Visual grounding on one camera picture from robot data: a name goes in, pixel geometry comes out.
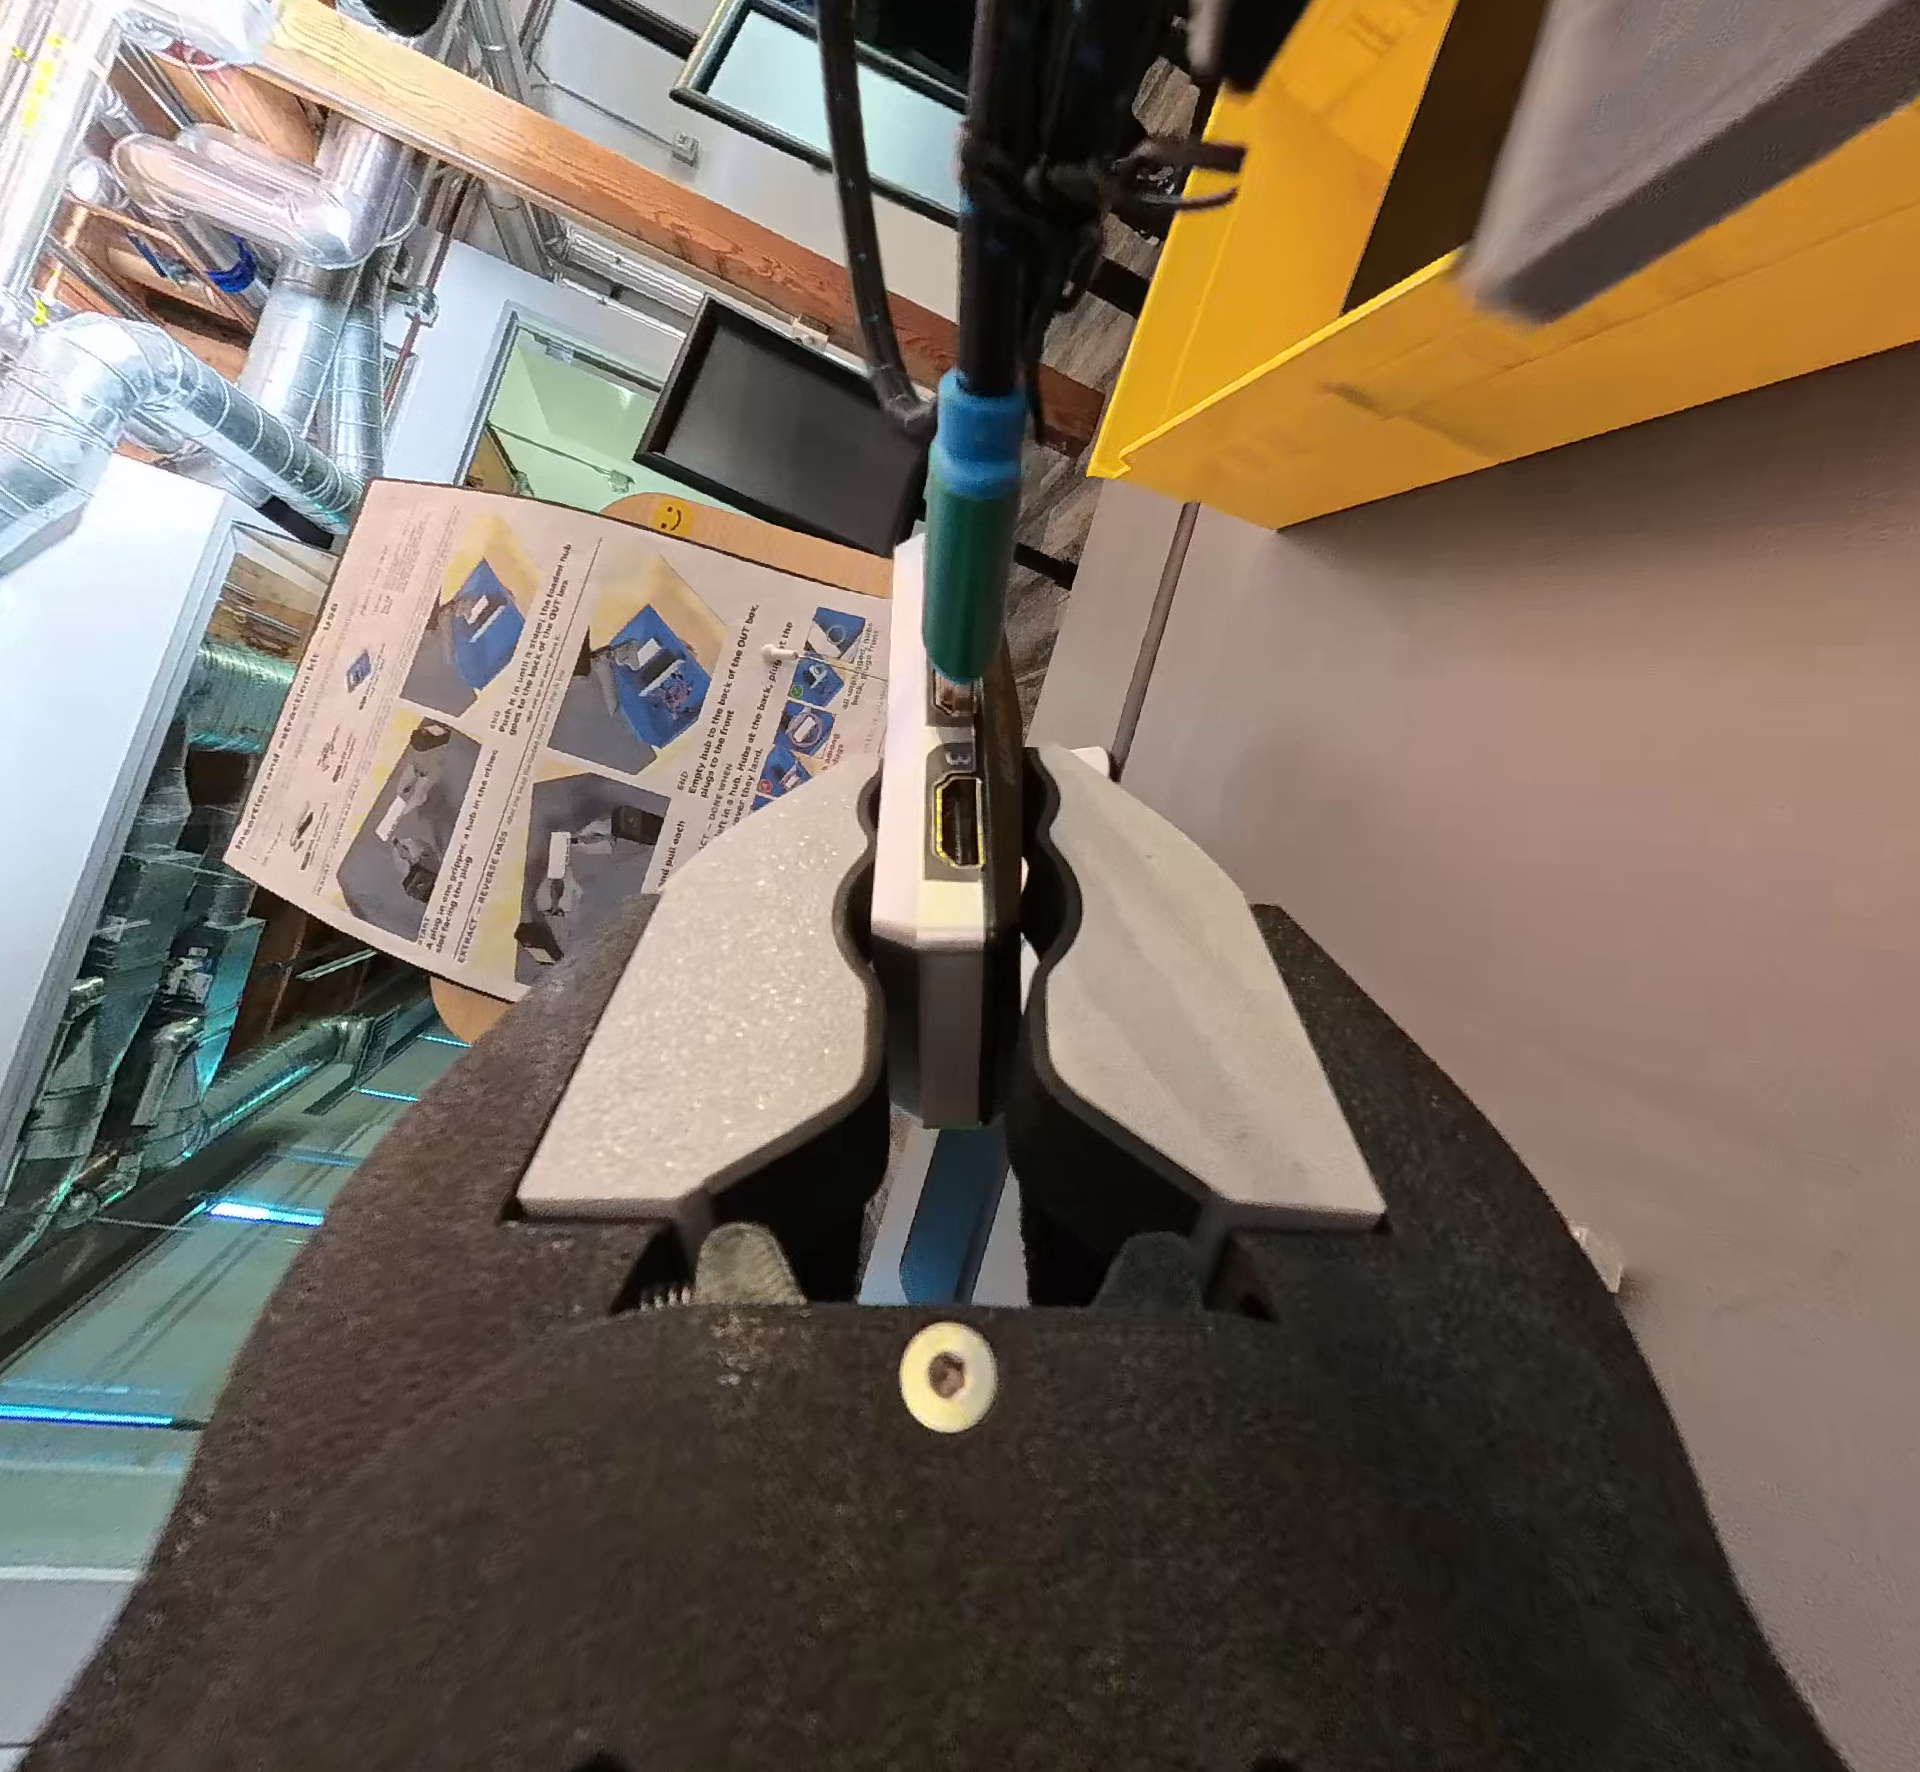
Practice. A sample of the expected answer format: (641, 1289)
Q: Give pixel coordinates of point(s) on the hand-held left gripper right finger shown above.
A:
(1200, 1054)

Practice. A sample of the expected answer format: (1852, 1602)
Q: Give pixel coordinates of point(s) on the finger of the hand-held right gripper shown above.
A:
(1711, 64)

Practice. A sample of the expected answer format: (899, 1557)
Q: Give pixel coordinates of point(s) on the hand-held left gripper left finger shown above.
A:
(707, 1054)

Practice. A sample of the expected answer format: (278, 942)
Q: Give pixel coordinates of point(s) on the silver port hub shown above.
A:
(950, 903)

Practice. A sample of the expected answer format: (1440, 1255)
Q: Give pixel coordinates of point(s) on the yellow plastic bin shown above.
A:
(1382, 393)

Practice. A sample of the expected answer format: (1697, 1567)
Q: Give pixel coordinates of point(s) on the printed instruction sheet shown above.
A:
(540, 723)

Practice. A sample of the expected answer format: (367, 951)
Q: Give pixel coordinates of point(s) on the instruction sheet on stand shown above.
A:
(689, 518)

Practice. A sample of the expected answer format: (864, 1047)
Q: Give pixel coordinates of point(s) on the yellow smiley sticker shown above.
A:
(668, 513)

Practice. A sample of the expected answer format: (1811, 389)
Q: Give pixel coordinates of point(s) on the silver ventilation duct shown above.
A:
(152, 393)
(242, 181)

